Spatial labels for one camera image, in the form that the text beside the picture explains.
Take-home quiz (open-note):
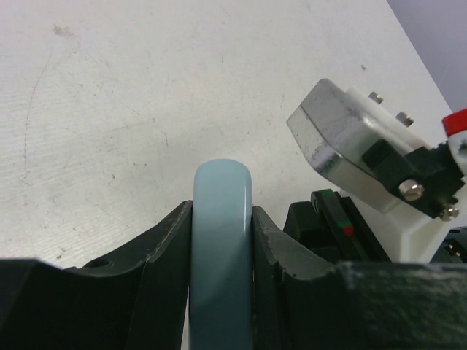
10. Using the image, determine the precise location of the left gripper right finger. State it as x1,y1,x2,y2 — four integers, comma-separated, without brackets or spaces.
252,206,466,349

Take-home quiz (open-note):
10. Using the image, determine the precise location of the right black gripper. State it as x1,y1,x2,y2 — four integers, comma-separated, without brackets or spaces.
283,189,390,262

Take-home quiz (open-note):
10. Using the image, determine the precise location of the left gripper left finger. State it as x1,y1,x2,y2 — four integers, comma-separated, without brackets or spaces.
1,201,192,349

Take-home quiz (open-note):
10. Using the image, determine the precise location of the light blue stapler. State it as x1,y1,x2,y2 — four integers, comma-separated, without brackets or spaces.
189,159,253,349

